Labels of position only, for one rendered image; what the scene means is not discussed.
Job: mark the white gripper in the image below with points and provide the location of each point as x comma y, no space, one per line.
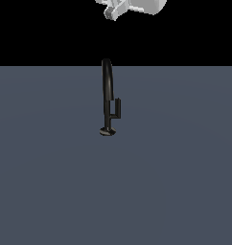
118,4

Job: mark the black faucet with curved spout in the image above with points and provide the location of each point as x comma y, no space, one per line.
106,92

